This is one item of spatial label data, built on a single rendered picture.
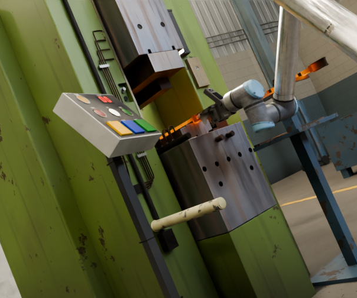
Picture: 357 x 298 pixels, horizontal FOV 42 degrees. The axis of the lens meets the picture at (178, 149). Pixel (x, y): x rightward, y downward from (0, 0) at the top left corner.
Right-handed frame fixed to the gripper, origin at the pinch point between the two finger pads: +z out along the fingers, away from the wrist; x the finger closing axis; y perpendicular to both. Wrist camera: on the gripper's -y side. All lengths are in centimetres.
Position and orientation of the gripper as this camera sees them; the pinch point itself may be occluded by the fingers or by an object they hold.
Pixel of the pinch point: (199, 115)
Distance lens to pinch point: 220.2
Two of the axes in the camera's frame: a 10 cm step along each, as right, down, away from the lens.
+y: 3.9, 9.2, -0.7
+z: -5.9, 3.1, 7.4
